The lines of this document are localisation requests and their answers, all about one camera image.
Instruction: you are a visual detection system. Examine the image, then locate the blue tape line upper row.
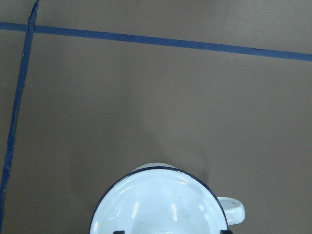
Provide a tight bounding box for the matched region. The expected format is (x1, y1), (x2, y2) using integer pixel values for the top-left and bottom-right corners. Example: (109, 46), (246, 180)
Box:
(0, 21), (312, 61)

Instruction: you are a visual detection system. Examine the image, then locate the white enamel cup lid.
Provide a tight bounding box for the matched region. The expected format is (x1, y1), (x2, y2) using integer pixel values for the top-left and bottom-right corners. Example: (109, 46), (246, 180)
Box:
(89, 167), (228, 234)

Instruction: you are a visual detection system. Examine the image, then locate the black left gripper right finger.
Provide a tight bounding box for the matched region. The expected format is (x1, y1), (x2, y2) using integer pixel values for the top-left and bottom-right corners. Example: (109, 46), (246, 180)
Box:
(220, 230), (234, 234)

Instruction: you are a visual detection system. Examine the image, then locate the white enamel mug blue rim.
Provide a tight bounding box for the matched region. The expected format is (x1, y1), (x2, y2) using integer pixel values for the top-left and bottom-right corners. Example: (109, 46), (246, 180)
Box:
(131, 162), (246, 226)

